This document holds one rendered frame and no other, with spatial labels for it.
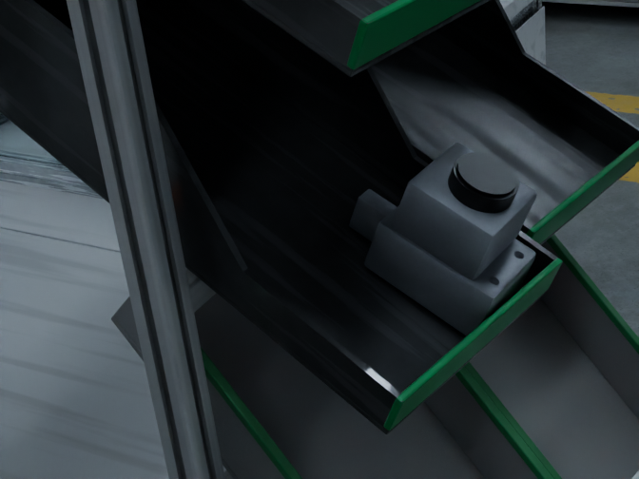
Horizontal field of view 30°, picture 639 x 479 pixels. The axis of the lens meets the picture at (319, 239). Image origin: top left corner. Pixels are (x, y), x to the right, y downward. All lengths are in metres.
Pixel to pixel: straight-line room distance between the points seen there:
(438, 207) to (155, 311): 0.13
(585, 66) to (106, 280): 3.01
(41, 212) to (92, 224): 0.09
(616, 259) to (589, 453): 2.23
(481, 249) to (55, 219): 1.03
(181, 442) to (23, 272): 0.85
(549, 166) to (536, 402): 0.16
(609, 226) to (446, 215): 2.62
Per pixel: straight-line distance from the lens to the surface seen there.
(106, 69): 0.48
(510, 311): 0.55
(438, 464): 0.68
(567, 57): 4.25
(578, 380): 0.79
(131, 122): 0.48
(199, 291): 0.55
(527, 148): 0.69
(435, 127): 0.68
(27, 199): 1.57
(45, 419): 1.14
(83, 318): 1.27
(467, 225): 0.52
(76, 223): 1.48
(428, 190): 0.52
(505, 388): 0.75
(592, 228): 3.13
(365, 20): 0.42
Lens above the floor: 1.50
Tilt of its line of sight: 28 degrees down
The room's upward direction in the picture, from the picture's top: 7 degrees counter-clockwise
